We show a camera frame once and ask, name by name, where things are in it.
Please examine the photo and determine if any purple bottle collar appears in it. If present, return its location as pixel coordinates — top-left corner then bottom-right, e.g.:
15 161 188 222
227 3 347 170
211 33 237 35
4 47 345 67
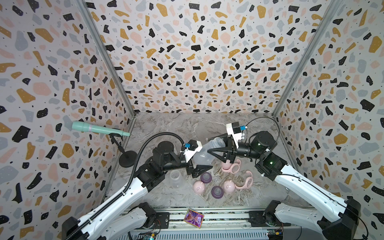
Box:
211 186 224 199
200 172 213 184

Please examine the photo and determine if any pink bottle handle ring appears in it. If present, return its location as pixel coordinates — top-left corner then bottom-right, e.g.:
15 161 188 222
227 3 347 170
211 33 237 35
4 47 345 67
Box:
221 158 242 175

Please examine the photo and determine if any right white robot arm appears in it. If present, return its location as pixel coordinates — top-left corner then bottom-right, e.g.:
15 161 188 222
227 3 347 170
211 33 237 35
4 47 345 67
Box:
208 131 361 240

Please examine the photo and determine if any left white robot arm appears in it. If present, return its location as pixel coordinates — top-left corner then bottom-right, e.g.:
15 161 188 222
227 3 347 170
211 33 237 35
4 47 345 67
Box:
62 140 212 240

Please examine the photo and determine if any small clear baby bottle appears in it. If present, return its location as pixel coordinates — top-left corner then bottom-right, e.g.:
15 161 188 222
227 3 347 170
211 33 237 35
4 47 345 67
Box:
170 170 184 189

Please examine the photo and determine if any pink bottle cap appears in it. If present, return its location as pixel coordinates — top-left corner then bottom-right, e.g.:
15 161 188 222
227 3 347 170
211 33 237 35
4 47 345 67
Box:
193 181 206 195
223 180 236 194

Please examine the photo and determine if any clear silicone nipple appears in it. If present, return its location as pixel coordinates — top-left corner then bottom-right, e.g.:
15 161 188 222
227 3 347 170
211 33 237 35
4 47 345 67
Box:
213 177 221 185

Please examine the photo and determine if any colourful holographic card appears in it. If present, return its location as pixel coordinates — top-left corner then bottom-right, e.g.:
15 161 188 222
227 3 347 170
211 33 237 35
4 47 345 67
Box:
184 209 204 229

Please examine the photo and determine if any black microphone stand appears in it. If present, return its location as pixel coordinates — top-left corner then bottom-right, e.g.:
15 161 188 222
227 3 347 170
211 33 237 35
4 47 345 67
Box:
109 133 138 168

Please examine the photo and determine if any mint green microphone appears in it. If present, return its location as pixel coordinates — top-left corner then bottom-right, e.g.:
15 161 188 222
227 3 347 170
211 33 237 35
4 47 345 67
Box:
72 121 131 137

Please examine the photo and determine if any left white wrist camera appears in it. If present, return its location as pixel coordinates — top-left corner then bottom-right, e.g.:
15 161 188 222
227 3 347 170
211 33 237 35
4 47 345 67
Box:
182 140 203 163

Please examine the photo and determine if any black corrugated cable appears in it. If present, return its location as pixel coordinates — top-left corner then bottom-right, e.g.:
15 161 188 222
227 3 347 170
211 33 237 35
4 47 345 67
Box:
64 131 186 240

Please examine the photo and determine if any right thin black cable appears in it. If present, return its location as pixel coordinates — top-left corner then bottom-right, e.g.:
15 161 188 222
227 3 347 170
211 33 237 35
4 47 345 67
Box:
244 116 281 145

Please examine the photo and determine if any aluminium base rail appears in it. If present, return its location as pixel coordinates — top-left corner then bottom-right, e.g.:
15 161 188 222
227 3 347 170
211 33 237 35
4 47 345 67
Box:
154 207 323 240

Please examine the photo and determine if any left corner aluminium post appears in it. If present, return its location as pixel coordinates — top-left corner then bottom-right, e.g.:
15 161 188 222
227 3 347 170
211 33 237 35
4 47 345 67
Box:
75 0 136 120

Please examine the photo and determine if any corner aluminium post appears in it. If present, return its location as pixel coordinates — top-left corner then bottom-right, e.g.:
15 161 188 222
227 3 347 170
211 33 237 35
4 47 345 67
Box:
75 0 136 120
273 0 344 118

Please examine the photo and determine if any right corner aluminium post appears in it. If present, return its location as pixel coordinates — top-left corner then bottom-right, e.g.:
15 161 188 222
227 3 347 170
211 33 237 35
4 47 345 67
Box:
273 0 344 118

